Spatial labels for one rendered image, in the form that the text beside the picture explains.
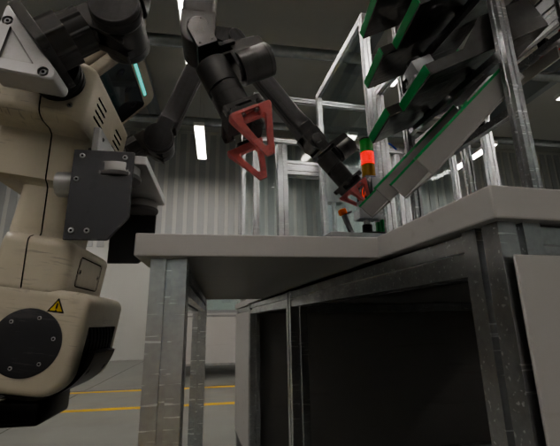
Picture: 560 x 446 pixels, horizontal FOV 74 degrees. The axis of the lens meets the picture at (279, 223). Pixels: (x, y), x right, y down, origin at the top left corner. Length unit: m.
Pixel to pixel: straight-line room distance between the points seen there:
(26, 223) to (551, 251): 0.77
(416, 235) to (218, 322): 5.67
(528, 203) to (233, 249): 0.32
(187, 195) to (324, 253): 9.14
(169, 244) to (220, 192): 9.12
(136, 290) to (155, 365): 8.81
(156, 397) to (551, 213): 0.45
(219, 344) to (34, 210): 5.38
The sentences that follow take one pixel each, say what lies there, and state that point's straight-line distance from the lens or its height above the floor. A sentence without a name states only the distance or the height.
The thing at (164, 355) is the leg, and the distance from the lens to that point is 0.50.
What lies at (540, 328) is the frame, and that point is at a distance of 0.37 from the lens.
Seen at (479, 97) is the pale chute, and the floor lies 1.14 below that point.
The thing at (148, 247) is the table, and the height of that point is 0.84.
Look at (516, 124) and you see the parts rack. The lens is 0.79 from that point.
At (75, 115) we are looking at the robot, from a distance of 0.78.
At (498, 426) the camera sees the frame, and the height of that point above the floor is 0.66.
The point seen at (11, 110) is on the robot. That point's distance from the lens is 0.82.
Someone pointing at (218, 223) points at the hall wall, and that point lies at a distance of 9.36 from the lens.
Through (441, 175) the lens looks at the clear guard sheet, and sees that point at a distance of 2.63.
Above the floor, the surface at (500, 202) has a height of 0.84.
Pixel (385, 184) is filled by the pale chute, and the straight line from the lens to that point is 0.83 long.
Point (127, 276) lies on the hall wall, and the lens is 9.37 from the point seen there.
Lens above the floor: 0.75
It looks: 15 degrees up
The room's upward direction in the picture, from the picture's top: 1 degrees counter-clockwise
